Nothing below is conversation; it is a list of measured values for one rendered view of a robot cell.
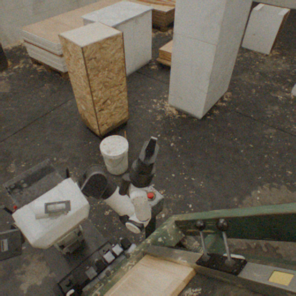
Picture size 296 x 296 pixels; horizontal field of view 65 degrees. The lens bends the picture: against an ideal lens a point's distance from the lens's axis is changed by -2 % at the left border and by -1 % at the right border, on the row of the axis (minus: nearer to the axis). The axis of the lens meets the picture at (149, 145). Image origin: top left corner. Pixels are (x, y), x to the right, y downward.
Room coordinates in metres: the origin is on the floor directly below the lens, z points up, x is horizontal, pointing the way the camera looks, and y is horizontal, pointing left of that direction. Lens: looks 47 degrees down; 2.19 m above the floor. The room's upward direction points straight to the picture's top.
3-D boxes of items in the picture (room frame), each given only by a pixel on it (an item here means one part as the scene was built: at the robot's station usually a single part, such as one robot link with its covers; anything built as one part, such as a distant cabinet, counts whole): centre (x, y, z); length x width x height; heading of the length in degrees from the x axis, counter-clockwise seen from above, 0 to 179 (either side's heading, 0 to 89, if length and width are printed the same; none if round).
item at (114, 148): (1.70, 0.37, 0.24); 0.32 x 0.30 x 0.47; 143
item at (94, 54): (2.41, 0.59, 0.63); 0.50 x 0.42 x 1.25; 134
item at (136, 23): (4.01, 0.49, 0.48); 1.00 x 0.64 x 0.95; 143
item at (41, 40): (4.85, 1.10, 0.32); 2.45 x 1.06 x 0.65; 143
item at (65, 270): (0.72, 0.64, 0.19); 0.64 x 0.52 x 0.33; 43
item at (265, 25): (4.90, -2.32, 0.36); 0.58 x 0.45 x 0.72; 53
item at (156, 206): (0.75, -0.01, 0.84); 0.12 x 0.12 x 0.18; 43
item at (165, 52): (4.15, -0.49, 0.15); 0.61 x 0.52 x 0.31; 143
